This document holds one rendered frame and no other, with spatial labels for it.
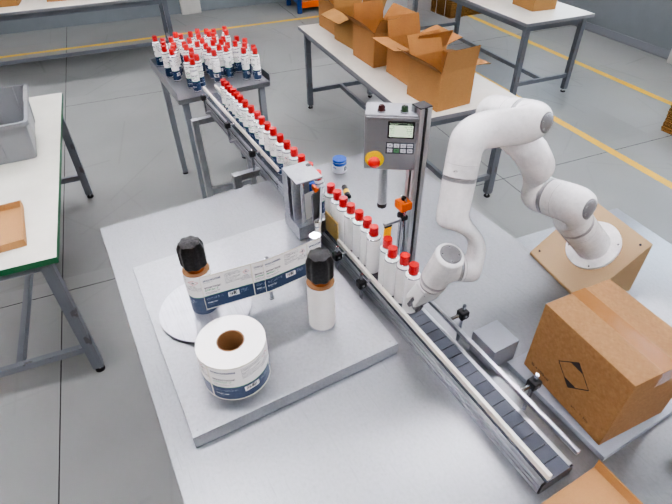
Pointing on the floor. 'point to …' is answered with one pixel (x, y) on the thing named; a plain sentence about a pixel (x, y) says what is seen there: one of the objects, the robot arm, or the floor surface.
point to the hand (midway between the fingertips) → (417, 305)
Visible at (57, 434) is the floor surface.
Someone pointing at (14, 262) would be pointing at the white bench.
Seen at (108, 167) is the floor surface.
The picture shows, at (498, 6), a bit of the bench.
